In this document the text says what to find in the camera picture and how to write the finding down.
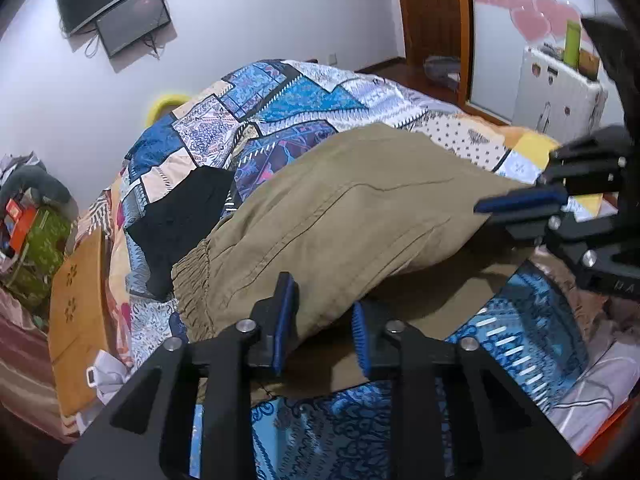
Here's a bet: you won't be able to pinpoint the pink heart wall decoration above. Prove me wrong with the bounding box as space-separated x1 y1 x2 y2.
472 0 581 40

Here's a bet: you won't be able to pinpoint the brown wooden door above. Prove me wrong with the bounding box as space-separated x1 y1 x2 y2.
394 0 475 103

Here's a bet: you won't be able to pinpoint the grey bag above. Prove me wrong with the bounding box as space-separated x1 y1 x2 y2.
424 56 462 92

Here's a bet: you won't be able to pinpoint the grey cloth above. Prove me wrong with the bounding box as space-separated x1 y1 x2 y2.
0 152 78 211

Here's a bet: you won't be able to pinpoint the white storage box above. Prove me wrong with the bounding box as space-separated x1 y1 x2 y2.
512 46 610 143

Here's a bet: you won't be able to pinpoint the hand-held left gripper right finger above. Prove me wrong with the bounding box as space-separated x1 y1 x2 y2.
352 301 588 480

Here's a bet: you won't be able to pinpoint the khaki pants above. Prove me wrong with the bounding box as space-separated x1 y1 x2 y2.
171 122 532 406

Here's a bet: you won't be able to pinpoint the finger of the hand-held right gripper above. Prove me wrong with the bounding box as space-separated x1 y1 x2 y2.
474 184 640 303
537 126 632 196

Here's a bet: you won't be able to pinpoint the white pink striped cloth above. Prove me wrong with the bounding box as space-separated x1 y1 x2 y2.
547 305 640 453

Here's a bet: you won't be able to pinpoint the green bag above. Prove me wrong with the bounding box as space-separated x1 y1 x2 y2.
2 202 73 306

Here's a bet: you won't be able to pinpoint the orange box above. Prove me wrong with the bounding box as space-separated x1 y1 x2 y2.
4 199 38 251

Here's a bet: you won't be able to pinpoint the yellow round object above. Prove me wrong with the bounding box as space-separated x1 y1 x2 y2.
150 92 192 123

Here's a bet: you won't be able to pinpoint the pink striped blanket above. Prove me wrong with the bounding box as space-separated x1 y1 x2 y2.
0 287 83 443

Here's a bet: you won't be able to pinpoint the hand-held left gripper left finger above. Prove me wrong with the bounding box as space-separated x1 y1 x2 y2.
57 272 301 480

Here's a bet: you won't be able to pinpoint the green bottle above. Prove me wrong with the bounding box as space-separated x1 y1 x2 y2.
563 20 582 68

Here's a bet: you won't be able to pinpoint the small wall monitor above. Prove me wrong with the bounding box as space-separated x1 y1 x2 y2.
95 0 174 59

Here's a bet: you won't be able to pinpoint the black cloth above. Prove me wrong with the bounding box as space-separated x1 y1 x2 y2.
125 166 236 298

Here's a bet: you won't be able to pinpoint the blue patchwork printed blanket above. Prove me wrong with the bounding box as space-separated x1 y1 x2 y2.
75 59 608 480

